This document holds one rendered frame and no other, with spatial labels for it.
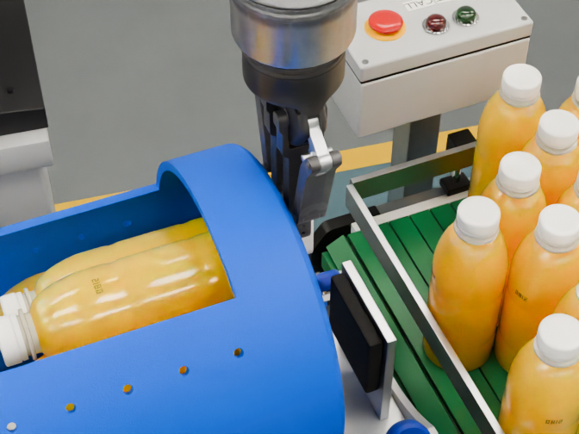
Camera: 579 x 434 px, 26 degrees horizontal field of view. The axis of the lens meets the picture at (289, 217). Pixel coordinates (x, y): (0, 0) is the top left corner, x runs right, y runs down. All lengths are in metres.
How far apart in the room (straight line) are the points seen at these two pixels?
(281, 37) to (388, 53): 0.46
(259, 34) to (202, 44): 2.17
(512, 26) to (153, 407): 0.62
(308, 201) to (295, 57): 0.15
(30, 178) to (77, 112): 1.46
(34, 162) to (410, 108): 0.41
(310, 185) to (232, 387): 0.16
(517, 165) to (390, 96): 0.20
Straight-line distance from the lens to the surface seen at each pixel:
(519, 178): 1.18
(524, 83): 1.27
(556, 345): 1.06
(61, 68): 3.00
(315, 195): 0.96
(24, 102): 1.37
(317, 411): 0.97
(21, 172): 1.41
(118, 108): 2.87
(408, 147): 1.44
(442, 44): 1.32
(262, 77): 0.89
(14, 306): 1.05
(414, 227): 1.40
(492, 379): 1.28
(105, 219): 1.13
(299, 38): 0.85
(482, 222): 1.13
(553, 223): 1.15
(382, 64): 1.29
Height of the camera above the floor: 1.94
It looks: 48 degrees down
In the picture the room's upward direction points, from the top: straight up
